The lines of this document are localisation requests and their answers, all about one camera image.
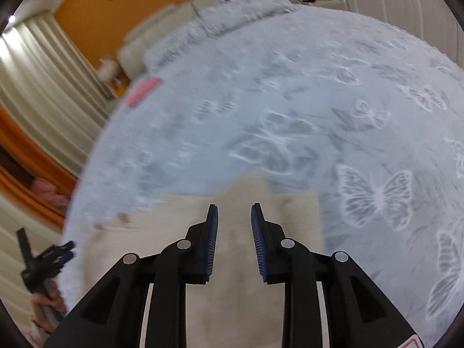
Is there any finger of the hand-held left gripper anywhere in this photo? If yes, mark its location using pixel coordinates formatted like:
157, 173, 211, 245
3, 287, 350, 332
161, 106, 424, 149
41, 241, 77, 259
45, 251, 75, 271

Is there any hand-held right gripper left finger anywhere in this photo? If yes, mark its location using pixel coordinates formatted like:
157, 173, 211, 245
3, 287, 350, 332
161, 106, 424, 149
43, 204, 220, 348

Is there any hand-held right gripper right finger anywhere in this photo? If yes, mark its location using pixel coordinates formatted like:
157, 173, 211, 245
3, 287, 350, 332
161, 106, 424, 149
251, 203, 426, 348

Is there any cream sweater with black hearts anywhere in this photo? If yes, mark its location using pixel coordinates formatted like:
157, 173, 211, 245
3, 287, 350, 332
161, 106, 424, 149
81, 176, 325, 348

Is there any person's left hand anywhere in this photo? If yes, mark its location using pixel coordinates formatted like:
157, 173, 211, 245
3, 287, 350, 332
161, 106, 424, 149
31, 279, 69, 334

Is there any cream curtain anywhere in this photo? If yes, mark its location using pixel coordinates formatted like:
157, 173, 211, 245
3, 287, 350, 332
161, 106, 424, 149
0, 192, 64, 334
0, 12, 120, 131

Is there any pink hanging cloth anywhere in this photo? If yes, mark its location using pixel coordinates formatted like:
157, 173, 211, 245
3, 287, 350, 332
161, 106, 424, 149
31, 177, 71, 207

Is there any orange curtain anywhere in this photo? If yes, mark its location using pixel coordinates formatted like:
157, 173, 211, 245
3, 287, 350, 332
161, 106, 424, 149
0, 105, 78, 225

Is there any bed with butterfly duvet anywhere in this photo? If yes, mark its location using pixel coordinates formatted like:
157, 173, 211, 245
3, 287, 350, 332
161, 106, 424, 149
58, 5, 464, 348

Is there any pink cushion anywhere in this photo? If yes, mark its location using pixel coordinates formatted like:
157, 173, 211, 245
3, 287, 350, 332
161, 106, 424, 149
125, 77, 162, 108

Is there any white feather lamp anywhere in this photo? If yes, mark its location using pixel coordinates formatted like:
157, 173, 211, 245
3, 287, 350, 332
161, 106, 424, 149
99, 56, 120, 81

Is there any beige padded headboard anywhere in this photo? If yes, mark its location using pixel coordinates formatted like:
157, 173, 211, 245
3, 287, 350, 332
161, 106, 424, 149
118, 0, 301, 80

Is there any butterfly print pillow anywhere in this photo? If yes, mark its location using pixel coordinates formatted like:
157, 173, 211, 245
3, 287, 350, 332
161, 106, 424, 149
197, 0, 301, 37

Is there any beige nightstand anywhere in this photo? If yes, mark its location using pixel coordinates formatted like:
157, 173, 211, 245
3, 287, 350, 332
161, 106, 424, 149
301, 0, 350, 12

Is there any white wardrobe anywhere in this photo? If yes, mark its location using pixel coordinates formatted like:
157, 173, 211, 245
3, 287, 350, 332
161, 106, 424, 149
322, 0, 464, 55

